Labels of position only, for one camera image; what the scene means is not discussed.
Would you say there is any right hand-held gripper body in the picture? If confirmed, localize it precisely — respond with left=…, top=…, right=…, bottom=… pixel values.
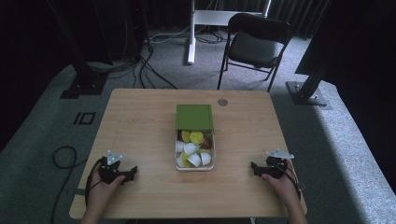
left=262, top=148, right=295, bottom=180

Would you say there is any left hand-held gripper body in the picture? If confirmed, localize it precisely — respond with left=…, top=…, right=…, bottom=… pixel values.
left=98, top=149, right=132, bottom=185

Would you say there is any green box sleeve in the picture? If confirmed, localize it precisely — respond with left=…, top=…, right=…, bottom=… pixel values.
left=175, top=104, right=215, bottom=132

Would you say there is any bundle of black floor cables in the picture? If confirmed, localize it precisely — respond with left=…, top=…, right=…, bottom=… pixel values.
left=86, top=12, right=179, bottom=91

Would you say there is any black folding chair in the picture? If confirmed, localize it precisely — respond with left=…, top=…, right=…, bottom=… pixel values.
left=217, top=12, right=294, bottom=93

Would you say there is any white desk frame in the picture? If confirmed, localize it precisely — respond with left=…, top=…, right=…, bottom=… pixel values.
left=187, top=0, right=273, bottom=65

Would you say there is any clear plastic drawer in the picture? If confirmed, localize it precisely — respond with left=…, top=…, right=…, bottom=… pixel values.
left=175, top=128, right=216, bottom=172

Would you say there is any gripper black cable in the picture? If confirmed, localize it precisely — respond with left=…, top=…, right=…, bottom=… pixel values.
left=84, top=157, right=106, bottom=208
left=281, top=160, right=303, bottom=201

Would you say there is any black floor cable loop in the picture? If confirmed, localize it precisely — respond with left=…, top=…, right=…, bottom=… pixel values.
left=49, top=146, right=89, bottom=224

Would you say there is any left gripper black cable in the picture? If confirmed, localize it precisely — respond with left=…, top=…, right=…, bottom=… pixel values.
left=84, top=157, right=106, bottom=208

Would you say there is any pile of coffee capsules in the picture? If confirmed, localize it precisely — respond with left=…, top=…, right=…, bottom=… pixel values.
left=176, top=130, right=214, bottom=169

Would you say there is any person's left hand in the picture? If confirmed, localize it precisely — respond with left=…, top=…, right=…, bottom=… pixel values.
left=88, top=161, right=126, bottom=213

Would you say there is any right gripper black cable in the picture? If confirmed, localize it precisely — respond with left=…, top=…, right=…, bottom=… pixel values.
left=281, top=160, right=303, bottom=201

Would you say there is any white floor cable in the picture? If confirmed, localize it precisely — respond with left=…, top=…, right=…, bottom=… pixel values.
left=148, top=0, right=219, bottom=45

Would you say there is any black metal stand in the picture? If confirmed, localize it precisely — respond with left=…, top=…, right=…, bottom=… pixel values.
left=285, top=0, right=333, bottom=110
left=46, top=0, right=109, bottom=100

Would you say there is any person's right hand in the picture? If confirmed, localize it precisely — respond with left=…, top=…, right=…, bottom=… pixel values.
left=261, top=159, right=301, bottom=207

